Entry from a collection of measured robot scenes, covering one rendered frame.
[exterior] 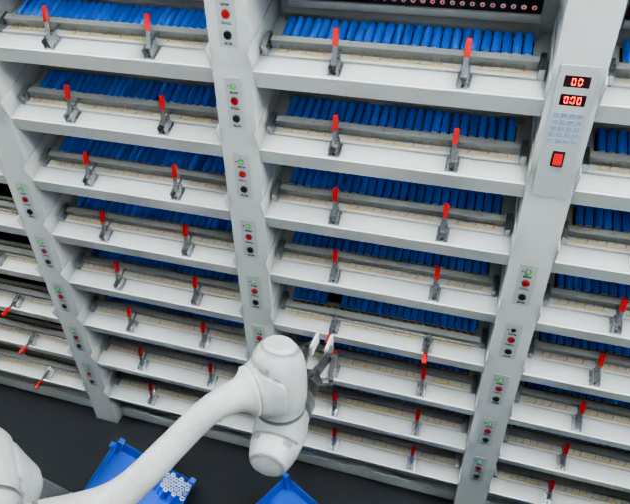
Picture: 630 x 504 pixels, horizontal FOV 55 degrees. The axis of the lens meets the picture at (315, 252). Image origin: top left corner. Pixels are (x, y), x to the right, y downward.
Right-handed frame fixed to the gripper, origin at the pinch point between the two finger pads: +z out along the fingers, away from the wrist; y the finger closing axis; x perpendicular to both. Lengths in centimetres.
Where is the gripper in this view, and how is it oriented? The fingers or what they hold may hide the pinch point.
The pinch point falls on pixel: (321, 345)
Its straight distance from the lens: 156.3
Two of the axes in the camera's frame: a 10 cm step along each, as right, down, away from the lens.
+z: 2.8, -4.5, 8.5
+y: -9.6, -1.5, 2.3
